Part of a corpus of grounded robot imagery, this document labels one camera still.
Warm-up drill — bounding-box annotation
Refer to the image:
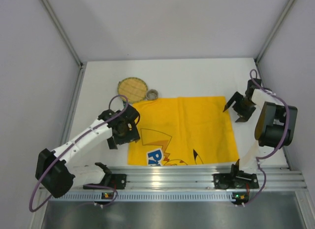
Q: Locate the speckled ceramic cup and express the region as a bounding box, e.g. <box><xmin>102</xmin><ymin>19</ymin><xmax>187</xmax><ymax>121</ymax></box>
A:
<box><xmin>146</xmin><ymin>89</ymin><xmax>158</xmax><ymax>100</ymax></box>

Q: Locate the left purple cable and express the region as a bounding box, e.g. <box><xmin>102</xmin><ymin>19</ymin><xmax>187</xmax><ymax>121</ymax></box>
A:
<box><xmin>29</xmin><ymin>94</ymin><xmax>129</xmax><ymax>215</ymax></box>

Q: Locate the left aluminium frame post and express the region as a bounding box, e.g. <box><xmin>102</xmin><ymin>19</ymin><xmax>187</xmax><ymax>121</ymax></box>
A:
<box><xmin>39</xmin><ymin>0</ymin><xmax>84</xmax><ymax>67</ymax></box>

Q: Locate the perforated metal cable duct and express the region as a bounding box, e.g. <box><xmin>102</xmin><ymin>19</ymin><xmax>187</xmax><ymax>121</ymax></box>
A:
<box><xmin>48</xmin><ymin>192</ymin><xmax>249</xmax><ymax>202</ymax></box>

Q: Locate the aluminium frame post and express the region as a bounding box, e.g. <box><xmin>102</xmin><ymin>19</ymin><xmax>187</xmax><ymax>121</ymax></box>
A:
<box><xmin>254</xmin><ymin>0</ymin><xmax>298</xmax><ymax>66</ymax></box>
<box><xmin>39</xmin><ymin>0</ymin><xmax>84</xmax><ymax>67</ymax></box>

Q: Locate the right aluminium frame post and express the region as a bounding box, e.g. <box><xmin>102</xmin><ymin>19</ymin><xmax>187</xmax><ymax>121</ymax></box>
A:
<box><xmin>254</xmin><ymin>0</ymin><xmax>298</xmax><ymax>66</ymax></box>

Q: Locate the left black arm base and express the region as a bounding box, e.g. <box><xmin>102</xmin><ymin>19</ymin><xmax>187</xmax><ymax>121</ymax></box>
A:
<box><xmin>83</xmin><ymin>174</ymin><xmax>127</xmax><ymax>190</ymax></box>

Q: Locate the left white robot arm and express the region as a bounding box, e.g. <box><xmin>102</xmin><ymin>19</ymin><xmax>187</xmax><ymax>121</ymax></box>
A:
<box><xmin>35</xmin><ymin>105</ymin><xmax>140</xmax><ymax>198</ymax></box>

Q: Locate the yellow cartoon print cloth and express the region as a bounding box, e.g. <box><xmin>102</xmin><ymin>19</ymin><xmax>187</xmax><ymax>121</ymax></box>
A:
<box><xmin>127</xmin><ymin>97</ymin><xmax>239</xmax><ymax>166</ymax></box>

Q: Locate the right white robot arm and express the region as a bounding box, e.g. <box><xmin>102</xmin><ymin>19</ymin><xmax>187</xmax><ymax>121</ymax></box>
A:
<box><xmin>223</xmin><ymin>78</ymin><xmax>298</xmax><ymax>172</ymax></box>

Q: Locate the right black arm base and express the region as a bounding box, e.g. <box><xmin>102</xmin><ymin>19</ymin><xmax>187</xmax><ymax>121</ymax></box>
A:
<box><xmin>213</xmin><ymin>173</ymin><xmax>259</xmax><ymax>190</ymax></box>

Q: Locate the round woven bamboo plate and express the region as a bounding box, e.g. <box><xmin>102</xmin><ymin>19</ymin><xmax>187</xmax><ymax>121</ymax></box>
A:
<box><xmin>117</xmin><ymin>77</ymin><xmax>148</xmax><ymax>103</ymax></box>

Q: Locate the aluminium front rail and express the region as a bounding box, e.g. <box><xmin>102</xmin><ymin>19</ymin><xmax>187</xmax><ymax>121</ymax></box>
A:
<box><xmin>109</xmin><ymin>165</ymin><xmax>307</xmax><ymax>192</ymax></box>

